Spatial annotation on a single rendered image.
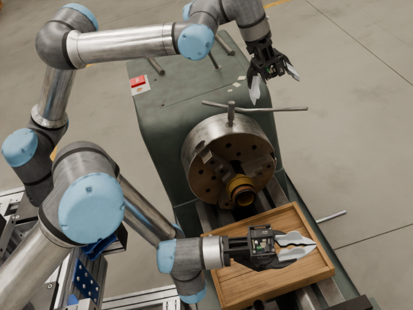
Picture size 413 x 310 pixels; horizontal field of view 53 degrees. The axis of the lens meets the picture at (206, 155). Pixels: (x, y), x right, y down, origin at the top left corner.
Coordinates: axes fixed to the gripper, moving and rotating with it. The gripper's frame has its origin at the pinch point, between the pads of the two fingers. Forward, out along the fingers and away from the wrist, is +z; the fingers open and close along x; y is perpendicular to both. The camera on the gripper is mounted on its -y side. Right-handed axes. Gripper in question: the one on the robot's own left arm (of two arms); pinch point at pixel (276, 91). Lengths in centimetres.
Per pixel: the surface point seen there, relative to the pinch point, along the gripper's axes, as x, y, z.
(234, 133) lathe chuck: -15.8, -5.4, 10.2
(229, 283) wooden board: -39, 20, 42
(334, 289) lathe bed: -12, 35, 49
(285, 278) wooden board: -23, 27, 45
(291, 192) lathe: -1, -37, 81
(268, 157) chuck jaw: -9.0, -3.3, 24.2
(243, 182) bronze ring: -20.6, 5.5, 20.8
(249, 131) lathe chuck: -11.0, -5.8, 12.7
